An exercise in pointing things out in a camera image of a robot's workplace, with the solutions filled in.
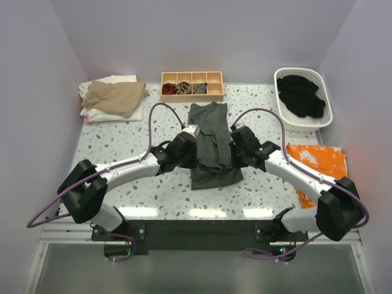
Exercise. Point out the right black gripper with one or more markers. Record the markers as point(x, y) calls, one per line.
point(236, 163)

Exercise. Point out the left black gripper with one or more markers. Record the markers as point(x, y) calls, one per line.
point(194, 162)

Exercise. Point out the dark grey t-shirt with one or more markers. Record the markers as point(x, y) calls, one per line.
point(214, 159)

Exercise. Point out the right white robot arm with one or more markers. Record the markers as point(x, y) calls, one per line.
point(338, 207)

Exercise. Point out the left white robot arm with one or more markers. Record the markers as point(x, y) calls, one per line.
point(84, 190)

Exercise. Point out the brown patterned rolled item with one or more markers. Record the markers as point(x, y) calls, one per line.
point(184, 88)

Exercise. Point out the orange black rolled item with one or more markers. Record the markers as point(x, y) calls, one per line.
point(168, 89)

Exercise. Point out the dark grey folded item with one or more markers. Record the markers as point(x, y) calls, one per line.
point(200, 88)

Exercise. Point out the white perforated laundry basket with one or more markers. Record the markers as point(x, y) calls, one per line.
point(308, 124)

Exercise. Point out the black garment in basket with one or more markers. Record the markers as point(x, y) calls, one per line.
point(299, 96)

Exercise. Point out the wooden compartment tray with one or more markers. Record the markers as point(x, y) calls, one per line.
point(215, 89)

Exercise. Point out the beige folded shirt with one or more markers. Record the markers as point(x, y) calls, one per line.
point(115, 98)

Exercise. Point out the orange tie-dye folded shirt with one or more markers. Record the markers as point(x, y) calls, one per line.
point(330, 161)

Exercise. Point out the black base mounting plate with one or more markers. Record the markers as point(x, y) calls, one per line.
point(193, 235)

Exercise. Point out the white folded shirt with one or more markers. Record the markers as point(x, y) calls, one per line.
point(96, 116)

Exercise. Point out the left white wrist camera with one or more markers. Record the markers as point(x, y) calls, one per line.
point(192, 130)

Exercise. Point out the aluminium rail frame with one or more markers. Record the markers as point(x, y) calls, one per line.
point(64, 231)

